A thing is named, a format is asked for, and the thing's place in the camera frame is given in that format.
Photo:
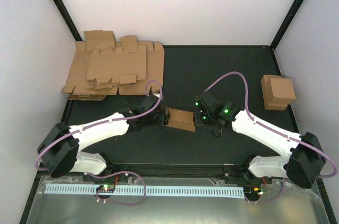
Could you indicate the cardboard box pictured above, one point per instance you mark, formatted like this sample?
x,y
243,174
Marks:
x,y
180,119
281,91
264,84

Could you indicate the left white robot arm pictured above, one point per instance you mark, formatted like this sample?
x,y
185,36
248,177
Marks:
x,y
62,150

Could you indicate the controller circuit board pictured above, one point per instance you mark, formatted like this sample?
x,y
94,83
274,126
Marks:
x,y
106,188
254,191

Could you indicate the right controller circuit board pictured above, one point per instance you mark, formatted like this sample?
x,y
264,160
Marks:
x,y
254,191

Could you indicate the left black frame post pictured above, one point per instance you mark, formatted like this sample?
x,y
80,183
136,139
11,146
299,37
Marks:
x,y
67,19

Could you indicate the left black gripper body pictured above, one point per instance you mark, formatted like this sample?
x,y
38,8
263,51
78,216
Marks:
x,y
162,121

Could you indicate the stack of flat cardboard blanks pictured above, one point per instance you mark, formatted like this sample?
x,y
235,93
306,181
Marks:
x,y
103,66

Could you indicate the light blue slotted cable duct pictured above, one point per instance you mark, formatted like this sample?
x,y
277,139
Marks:
x,y
149,190

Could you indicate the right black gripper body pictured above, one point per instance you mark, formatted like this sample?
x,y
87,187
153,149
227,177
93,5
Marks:
x,y
204,121

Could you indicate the right black frame post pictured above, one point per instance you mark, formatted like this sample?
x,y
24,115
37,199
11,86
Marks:
x,y
292,12

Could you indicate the left controller circuit board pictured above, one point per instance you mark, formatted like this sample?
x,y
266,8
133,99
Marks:
x,y
106,188

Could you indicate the black frame post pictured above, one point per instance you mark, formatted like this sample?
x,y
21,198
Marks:
x,y
292,12
67,19

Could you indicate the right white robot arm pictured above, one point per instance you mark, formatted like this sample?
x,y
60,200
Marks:
x,y
298,157

